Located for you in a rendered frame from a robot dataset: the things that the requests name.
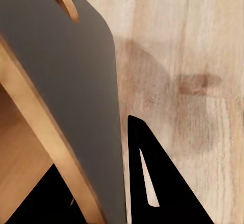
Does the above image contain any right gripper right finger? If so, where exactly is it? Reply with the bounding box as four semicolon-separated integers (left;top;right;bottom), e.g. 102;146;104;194
128;115;214;224

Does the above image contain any trash can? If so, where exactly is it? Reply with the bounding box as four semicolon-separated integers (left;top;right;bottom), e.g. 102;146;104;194
0;0;128;224

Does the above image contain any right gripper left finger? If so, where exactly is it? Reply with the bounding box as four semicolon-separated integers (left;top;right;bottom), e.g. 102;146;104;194
6;164;87;224

